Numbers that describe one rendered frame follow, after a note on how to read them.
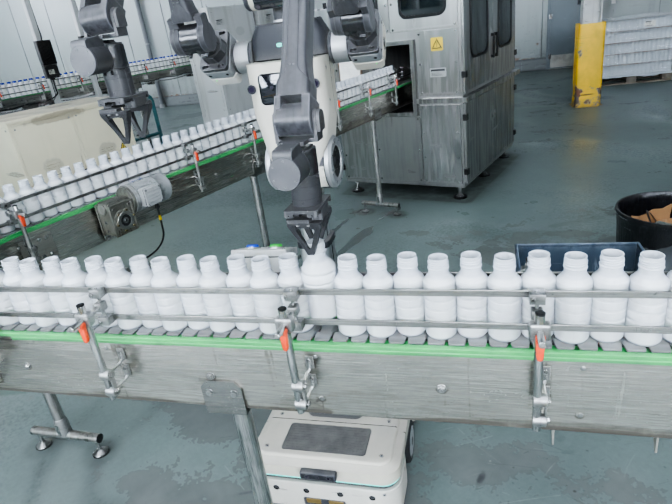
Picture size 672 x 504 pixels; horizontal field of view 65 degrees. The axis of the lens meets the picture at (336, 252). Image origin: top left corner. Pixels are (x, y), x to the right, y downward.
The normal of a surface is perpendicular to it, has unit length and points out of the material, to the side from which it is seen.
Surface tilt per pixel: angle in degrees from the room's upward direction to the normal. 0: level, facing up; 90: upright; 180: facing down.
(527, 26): 90
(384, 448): 0
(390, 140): 90
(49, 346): 90
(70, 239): 90
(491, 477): 0
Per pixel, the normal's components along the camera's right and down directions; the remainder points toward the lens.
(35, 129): 0.84, 0.12
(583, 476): -0.12, -0.91
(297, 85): -0.27, -0.06
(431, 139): -0.52, 0.40
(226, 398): -0.24, 0.42
